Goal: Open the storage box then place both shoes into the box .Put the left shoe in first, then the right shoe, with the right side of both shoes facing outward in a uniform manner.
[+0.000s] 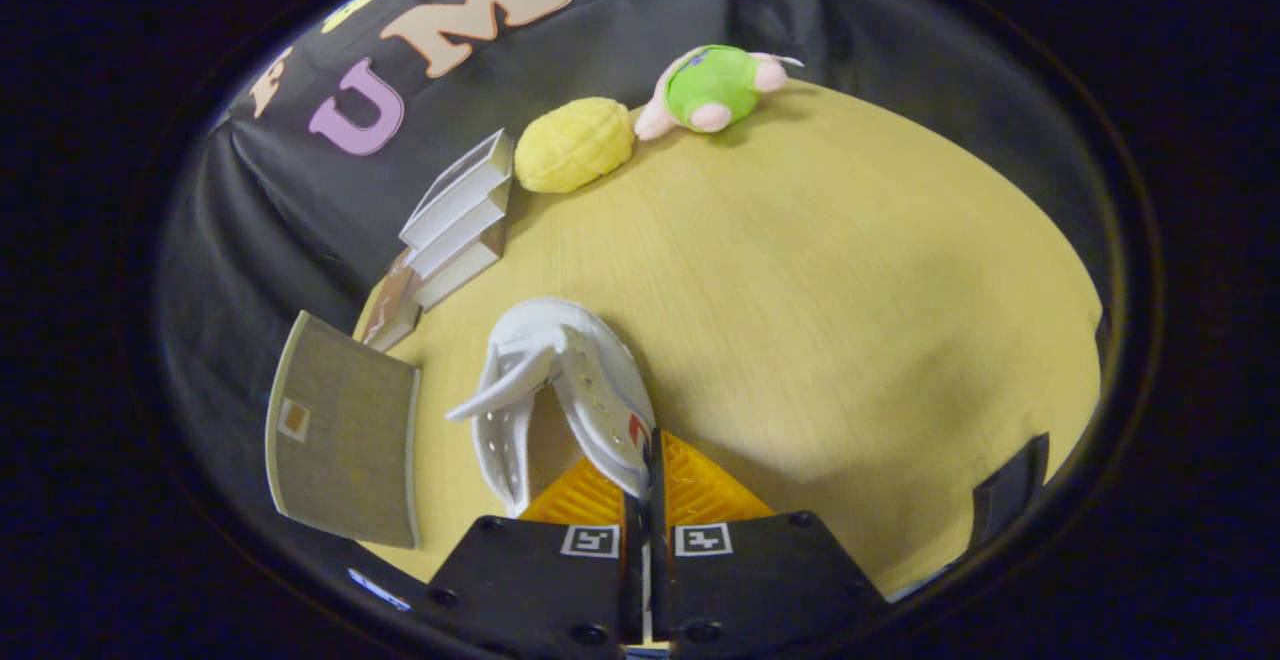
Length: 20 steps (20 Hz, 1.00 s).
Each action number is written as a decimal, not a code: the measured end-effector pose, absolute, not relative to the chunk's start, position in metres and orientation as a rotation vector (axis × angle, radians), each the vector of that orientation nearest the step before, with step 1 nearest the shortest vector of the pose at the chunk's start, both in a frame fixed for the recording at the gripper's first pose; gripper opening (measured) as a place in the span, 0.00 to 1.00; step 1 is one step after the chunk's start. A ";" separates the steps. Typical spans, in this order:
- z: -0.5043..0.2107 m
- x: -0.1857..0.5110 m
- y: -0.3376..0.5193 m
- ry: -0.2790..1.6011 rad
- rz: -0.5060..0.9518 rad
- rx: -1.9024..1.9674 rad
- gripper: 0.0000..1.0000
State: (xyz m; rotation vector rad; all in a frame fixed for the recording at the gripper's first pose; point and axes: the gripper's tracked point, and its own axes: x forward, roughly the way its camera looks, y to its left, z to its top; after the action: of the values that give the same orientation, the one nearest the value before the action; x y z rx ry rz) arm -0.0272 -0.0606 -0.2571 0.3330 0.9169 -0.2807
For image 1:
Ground pink and green plush toy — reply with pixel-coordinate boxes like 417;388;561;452
634;44;804;142

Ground yellow plush toy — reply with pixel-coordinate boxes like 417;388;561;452
513;97;636;194

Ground grey fabric storage box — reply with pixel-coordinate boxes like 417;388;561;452
264;311;422;550

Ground white book with portrait cover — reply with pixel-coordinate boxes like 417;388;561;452
399;128;515;250

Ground thin brown book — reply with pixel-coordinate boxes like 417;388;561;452
360;250;426;353

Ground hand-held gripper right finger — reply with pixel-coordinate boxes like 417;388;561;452
648;428;889;660

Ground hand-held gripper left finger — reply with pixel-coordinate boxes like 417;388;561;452
428;455;646;660

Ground brown-covered thick book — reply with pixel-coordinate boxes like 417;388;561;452
410;230;504;311

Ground white canvas shoe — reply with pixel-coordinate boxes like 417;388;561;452
445;297;657;518

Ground dark flat object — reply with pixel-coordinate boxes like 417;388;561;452
970;432;1051;551

